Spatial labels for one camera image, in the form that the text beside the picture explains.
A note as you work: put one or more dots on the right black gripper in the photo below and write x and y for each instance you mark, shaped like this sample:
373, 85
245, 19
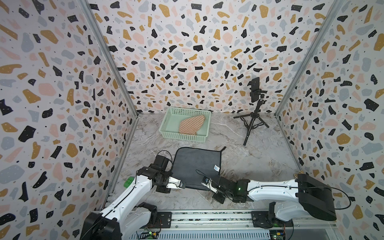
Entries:
215, 197

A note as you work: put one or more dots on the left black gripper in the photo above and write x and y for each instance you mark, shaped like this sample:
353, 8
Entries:
163, 189

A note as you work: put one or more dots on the pink grey dishcloth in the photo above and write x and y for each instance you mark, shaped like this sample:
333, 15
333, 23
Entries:
192, 166

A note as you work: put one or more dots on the brown striped dishcloth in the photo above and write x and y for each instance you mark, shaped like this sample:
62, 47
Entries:
191, 125

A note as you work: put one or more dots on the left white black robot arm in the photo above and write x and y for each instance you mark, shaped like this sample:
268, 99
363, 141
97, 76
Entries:
123, 217

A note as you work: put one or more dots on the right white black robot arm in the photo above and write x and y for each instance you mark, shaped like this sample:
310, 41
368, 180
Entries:
297, 198

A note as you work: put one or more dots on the mint green plastic basket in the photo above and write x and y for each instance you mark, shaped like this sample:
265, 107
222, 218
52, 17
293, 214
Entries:
169, 128

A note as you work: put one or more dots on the small brass knob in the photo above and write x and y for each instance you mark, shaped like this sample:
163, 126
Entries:
296, 175

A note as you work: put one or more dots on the black tripod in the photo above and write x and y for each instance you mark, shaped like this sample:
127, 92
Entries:
256, 120

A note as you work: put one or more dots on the black smartphone on tripod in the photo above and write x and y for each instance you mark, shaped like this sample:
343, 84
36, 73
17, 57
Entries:
255, 89

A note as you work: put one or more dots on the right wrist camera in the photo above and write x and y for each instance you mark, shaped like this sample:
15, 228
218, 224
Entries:
207, 182

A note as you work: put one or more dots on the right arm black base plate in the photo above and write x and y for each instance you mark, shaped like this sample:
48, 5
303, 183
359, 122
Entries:
265, 220

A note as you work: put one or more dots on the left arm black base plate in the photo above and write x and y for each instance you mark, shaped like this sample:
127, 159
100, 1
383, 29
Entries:
160, 220

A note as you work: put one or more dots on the aluminium front rail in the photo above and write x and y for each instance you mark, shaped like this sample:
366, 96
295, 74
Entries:
233, 225

